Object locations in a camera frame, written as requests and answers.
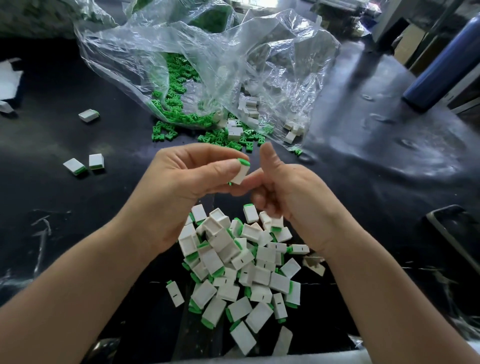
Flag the person's right hand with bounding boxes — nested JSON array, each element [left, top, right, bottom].
[[230, 141, 361, 256]]

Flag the person's left hand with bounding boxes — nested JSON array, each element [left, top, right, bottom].
[[116, 143, 252, 260]]

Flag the pile of green clips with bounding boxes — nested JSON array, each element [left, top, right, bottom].
[[150, 52, 305, 157]]

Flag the pile of assembled white-green pieces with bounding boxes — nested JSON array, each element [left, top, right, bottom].
[[177, 202, 311, 357]]

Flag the heap of white caps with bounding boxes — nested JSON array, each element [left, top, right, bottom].
[[226, 91, 305, 145]]

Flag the person's right forearm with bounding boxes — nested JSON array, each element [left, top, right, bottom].
[[326, 228, 480, 364]]

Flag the person's left forearm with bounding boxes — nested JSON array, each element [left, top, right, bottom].
[[0, 223, 155, 364]]

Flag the empty white shell right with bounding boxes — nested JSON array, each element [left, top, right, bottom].
[[303, 255, 327, 277]]

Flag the clear plastic bag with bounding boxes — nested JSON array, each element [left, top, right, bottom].
[[75, 0, 341, 140]]

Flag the black smartphone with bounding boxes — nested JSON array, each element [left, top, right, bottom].
[[427, 204, 480, 273]]

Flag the plastic bag full of green pieces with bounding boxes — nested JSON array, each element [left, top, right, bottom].
[[126, 0, 237, 33]]

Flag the brown cardboard box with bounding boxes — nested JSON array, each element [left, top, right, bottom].
[[393, 22, 427, 67]]

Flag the blue cylinder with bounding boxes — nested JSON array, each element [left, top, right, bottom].
[[402, 15, 480, 114]]

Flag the white paper sheet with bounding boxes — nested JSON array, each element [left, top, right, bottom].
[[0, 60, 24, 101]]

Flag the large bag of assembled pieces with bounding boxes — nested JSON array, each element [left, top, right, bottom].
[[0, 0, 120, 37]]

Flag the white metal frame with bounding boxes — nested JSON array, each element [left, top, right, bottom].
[[370, 0, 480, 65]]

